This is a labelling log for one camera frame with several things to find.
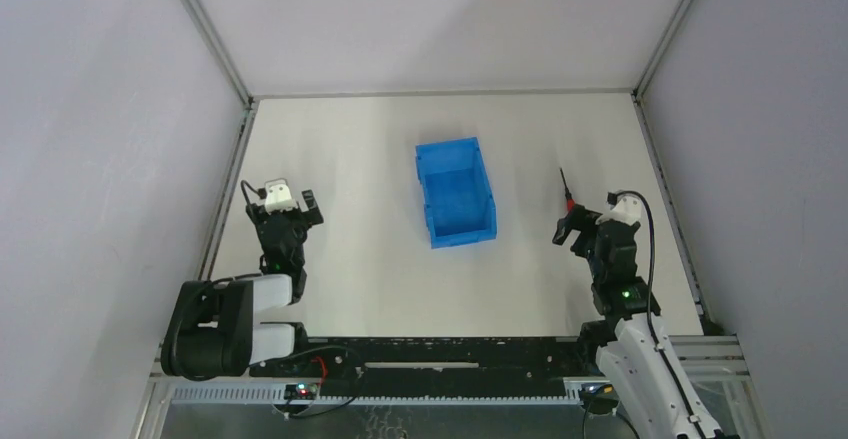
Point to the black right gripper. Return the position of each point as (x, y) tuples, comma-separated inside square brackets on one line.
[(584, 228)]

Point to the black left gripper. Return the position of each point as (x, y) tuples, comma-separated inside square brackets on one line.
[(285, 215)]

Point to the red black screwdriver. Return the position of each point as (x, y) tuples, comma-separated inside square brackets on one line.
[(569, 199)]

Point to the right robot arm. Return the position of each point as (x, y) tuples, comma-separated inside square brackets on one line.
[(629, 344)]

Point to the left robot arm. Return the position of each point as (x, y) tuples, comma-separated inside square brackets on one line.
[(214, 330)]

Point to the blue plastic bin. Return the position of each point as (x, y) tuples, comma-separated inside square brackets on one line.
[(459, 204)]

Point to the small circuit board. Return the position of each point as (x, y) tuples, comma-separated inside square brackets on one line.
[(301, 392)]

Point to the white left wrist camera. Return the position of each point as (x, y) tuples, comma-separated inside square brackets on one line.
[(279, 196)]

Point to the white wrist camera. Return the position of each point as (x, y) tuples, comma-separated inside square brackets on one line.
[(624, 207), (279, 196)]

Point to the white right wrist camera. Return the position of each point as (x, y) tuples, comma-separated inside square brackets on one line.
[(624, 207)]

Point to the black mounting rail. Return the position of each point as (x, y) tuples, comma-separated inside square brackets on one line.
[(436, 367)]

